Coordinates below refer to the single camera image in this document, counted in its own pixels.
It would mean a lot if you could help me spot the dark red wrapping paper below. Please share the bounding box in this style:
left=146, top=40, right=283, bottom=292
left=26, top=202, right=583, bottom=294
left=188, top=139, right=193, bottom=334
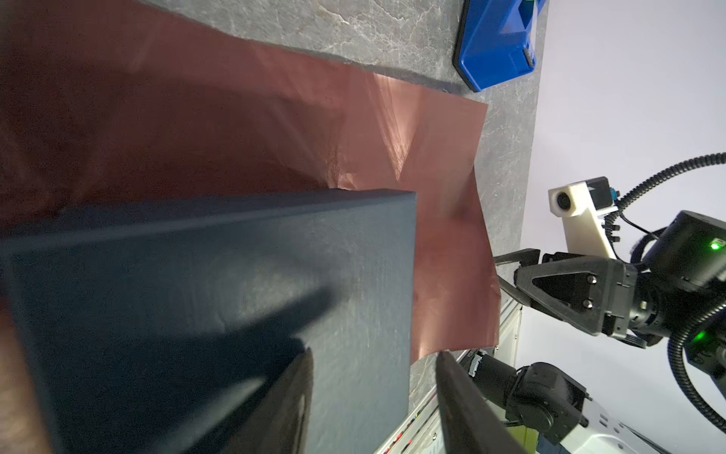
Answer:
left=0, top=0, right=503, bottom=454

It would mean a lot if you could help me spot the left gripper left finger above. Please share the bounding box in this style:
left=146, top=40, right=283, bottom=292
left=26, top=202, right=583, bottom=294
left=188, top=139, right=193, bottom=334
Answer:
left=221, top=349, right=314, bottom=453

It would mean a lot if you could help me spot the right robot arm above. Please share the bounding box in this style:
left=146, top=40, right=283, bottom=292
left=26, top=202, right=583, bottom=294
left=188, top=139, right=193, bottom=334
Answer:
left=470, top=153, right=725, bottom=453

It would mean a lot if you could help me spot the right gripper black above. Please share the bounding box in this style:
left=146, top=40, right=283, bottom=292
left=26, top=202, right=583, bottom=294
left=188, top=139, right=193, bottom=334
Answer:
left=493, top=248, right=661, bottom=348

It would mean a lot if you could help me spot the blue tape dispenser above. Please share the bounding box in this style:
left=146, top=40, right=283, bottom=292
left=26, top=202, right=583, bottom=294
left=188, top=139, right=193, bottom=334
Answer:
left=453, top=0, right=546, bottom=93

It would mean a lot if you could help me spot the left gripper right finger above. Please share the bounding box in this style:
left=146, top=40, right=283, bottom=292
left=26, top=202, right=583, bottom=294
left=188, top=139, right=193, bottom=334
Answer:
left=435, top=351, right=526, bottom=454

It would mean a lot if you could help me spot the dark blue gift box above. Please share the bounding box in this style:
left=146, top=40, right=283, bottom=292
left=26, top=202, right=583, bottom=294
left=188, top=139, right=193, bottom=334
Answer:
left=1, top=189, right=417, bottom=453

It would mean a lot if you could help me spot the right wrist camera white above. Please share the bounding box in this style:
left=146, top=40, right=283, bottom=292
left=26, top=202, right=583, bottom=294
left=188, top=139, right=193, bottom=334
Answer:
left=548, top=176, right=616, bottom=259

